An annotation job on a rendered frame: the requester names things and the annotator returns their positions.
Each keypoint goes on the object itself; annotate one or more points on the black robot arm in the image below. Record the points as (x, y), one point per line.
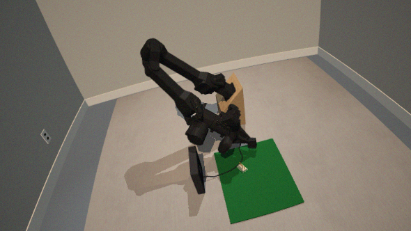
(153, 53)

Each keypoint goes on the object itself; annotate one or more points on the green circuit board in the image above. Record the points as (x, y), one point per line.
(260, 185)

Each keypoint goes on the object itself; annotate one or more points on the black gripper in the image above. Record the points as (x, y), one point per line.
(235, 134)

